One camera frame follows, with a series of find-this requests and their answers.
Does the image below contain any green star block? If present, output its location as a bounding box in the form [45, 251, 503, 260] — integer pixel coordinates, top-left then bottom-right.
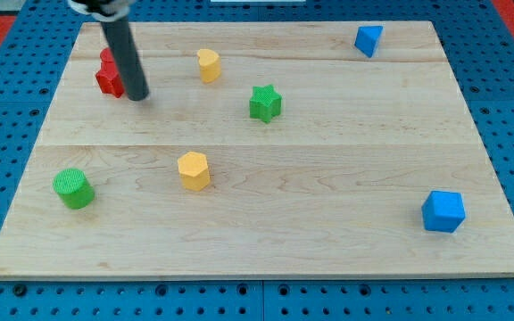
[249, 84, 282, 123]

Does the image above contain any red star block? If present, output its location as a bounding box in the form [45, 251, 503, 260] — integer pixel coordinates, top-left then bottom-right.
[95, 62, 125, 98]

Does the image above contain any light wooden board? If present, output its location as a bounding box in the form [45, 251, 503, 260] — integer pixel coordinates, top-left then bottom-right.
[0, 21, 514, 281]

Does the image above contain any yellow hexagon block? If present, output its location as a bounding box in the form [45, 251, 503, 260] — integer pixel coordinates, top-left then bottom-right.
[178, 152, 211, 192]

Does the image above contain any yellow heart block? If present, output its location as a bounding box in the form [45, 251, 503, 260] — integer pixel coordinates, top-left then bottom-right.
[196, 48, 221, 83]

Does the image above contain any blue triangular prism block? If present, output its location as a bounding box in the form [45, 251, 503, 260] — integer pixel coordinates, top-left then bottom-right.
[354, 25, 384, 58]

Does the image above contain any green cylinder block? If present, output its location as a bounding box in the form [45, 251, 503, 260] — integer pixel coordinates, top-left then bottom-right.
[53, 168, 95, 210]

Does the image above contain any blue cube block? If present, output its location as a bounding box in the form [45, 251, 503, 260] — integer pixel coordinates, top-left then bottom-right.
[421, 190, 466, 233]

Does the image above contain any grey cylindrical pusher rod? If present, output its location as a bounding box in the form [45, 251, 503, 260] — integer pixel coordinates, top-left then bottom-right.
[67, 0, 151, 103]

